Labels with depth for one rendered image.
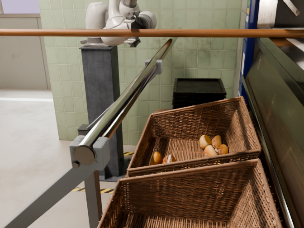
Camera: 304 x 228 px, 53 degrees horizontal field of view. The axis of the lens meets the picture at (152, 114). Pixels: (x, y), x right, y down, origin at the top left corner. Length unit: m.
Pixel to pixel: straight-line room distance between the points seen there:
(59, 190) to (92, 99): 1.72
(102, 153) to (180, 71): 2.14
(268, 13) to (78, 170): 1.27
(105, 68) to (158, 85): 0.64
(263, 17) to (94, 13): 1.04
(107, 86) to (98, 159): 1.71
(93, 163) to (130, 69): 2.20
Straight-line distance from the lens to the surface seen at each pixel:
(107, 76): 2.08
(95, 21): 2.05
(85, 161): 0.41
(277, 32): 1.22
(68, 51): 2.73
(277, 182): 0.75
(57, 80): 2.85
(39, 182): 2.52
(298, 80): 0.80
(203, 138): 1.56
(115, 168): 2.38
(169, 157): 1.39
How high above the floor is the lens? 1.36
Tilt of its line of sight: 23 degrees down
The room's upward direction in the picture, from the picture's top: 1 degrees counter-clockwise
